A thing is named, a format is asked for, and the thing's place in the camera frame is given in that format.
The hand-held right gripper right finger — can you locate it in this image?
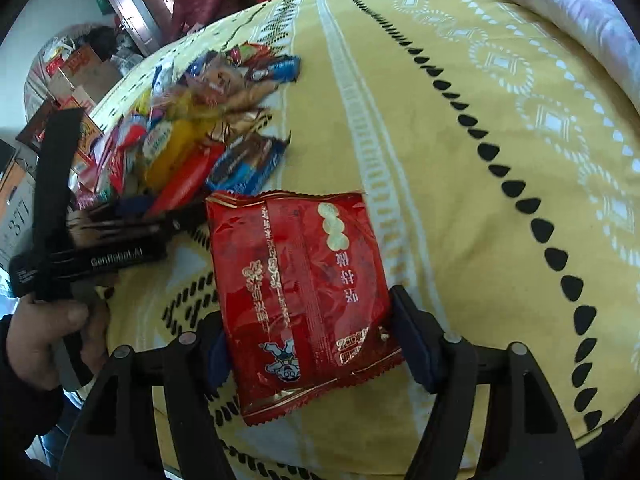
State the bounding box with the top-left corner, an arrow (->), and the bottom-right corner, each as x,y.
389,285 -> 586,480

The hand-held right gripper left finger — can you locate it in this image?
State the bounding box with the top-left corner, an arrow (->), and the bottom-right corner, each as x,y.
55,329 -> 241,480

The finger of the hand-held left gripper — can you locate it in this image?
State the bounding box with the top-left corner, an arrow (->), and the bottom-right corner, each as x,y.
116,199 -> 208,228
70,220 -> 182,250

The pile of assorted snacks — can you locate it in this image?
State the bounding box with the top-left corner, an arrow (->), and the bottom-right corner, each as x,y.
70,42 -> 303,221

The large red snack packet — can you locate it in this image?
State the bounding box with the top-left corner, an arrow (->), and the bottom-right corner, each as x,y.
205,189 -> 406,428

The person's left forearm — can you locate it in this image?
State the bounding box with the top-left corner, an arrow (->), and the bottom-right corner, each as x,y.
0,314 -> 73,467

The person's left hand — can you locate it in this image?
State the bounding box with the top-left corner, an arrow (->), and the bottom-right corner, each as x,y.
6,300 -> 112,392

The white printed box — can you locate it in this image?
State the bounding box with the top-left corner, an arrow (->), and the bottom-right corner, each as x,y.
0,160 -> 40,281

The orange box with round emblem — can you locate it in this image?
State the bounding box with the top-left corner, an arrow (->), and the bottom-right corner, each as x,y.
70,107 -> 107,173

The cardboard box with red print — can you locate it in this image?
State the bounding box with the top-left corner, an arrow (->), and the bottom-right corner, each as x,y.
44,45 -> 104,81
52,62 -> 124,111

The yellow patterned bed sheet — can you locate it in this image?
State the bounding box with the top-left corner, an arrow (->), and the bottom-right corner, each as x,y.
92,0 -> 640,480

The cardboard boxes pile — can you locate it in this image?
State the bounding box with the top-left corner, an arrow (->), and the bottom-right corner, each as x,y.
25,22 -> 118,111

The wooden door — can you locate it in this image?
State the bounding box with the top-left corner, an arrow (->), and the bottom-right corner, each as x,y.
90,0 -> 167,57

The lavender white quilt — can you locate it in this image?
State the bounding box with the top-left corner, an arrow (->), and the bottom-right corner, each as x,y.
410,0 -> 640,111

